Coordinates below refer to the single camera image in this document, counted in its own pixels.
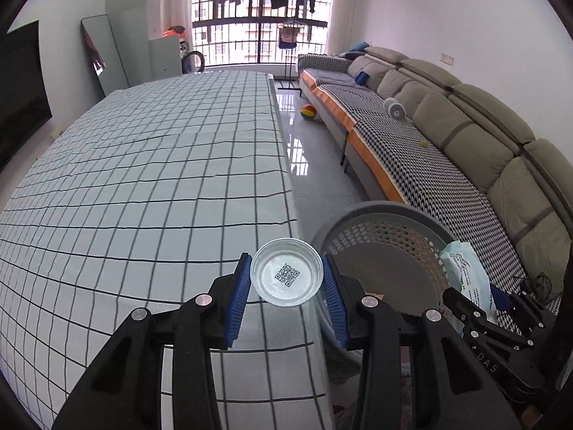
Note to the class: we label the clothes rack stand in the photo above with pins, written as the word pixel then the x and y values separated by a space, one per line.
pixel 288 42

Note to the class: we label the white small fan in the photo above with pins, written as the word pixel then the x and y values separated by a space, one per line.
pixel 394 109

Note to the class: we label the black television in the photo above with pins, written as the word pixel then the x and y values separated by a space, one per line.
pixel 24 104

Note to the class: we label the colourful ball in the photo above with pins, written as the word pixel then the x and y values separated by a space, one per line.
pixel 308 112

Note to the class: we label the white grid tablecloth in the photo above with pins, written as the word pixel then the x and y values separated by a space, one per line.
pixel 143 202

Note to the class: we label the houndstooth sofa cover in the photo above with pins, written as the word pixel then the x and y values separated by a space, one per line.
pixel 412 156

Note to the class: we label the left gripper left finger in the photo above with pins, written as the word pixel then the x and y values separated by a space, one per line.
pixel 121 387

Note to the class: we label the leaning floor mirror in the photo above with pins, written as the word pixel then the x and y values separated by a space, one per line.
pixel 104 55

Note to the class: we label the blue cushion roll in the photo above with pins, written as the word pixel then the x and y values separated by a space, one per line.
pixel 362 78

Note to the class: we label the light blue wipes packet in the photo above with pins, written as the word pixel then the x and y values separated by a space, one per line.
pixel 466 274

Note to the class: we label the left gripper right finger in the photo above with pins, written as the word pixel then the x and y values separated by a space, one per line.
pixel 450 387

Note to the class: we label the grey cabinet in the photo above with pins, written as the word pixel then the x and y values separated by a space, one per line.
pixel 165 58

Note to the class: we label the grey perforated trash basket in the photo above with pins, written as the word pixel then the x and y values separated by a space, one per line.
pixel 393 251

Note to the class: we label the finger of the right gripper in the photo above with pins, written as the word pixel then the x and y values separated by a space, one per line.
pixel 476 326
pixel 513 304

